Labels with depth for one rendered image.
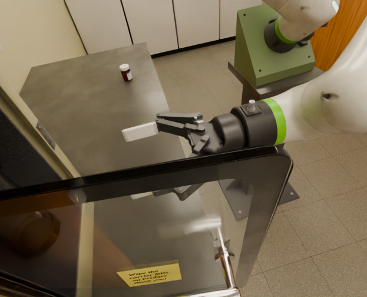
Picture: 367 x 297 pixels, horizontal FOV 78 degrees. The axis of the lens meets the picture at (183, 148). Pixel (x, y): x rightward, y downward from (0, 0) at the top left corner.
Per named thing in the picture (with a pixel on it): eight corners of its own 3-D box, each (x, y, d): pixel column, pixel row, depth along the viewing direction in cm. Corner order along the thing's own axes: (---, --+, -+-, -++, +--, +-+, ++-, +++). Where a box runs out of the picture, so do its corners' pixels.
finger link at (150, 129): (155, 123, 46) (155, 121, 46) (121, 132, 45) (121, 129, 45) (158, 134, 48) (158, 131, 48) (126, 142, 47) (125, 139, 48)
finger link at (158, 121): (202, 131, 42) (205, 126, 42) (152, 118, 46) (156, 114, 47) (204, 145, 45) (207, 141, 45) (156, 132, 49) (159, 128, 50)
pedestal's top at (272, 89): (283, 53, 120) (285, 46, 117) (326, 83, 99) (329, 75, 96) (227, 68, 117) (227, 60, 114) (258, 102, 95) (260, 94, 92)
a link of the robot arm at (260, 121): (271, 158, 45) (250, 129, 51) (284, 112, 36) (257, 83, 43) (242, 167, 44) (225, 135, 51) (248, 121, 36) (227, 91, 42)
